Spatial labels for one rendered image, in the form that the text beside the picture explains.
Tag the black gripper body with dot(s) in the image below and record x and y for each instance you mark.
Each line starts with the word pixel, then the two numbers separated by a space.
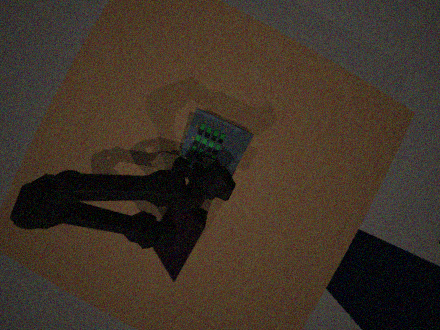
pixel 181 163

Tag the blue switch panel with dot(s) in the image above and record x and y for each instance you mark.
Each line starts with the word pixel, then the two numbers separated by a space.
pixel 214 137

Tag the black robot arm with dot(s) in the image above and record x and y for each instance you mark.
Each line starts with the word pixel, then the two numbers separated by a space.
pixel 51 200

